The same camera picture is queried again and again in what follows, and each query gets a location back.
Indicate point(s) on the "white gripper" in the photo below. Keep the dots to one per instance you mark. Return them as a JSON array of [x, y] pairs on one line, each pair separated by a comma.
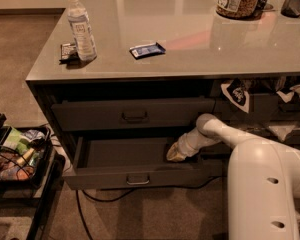
[[187, 145]]

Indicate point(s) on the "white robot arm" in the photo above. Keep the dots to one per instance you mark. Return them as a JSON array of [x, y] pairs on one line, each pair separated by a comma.
[[263, 179]]

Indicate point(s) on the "grey drawer cabinet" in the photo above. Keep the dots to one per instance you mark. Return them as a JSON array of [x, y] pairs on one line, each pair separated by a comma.
[[203, 50]]

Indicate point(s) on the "blue snack packet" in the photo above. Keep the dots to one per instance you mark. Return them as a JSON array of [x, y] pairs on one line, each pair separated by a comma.
[[148, 50]]

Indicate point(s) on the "green snack bag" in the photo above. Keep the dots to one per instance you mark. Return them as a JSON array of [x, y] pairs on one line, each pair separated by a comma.
[[21, 142]]

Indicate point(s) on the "clear plastic water bottle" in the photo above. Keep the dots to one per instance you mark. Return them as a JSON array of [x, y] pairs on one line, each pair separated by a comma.
[[80, 25]]

